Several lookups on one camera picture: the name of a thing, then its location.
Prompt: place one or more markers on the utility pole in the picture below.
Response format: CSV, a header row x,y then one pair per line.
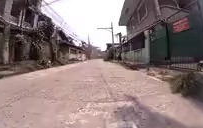
x,y
112,36

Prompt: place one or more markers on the pale concrete road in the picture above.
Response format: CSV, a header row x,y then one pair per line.
x,y
89,90

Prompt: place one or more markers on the old grey building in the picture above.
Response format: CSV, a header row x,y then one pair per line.
x,y
9,33

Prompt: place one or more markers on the red sign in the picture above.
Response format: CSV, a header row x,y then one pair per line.
x,y
181,24

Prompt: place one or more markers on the pile of rubble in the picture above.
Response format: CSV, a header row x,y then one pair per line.
x,y
192,83

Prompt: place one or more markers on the low house with roof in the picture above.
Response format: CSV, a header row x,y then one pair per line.
x,y
70,50

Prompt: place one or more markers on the green metal gate fence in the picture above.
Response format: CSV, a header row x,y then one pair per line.
x,y
179,43

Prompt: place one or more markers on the grey multi-storey building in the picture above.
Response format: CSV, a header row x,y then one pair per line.
x,y
139,30

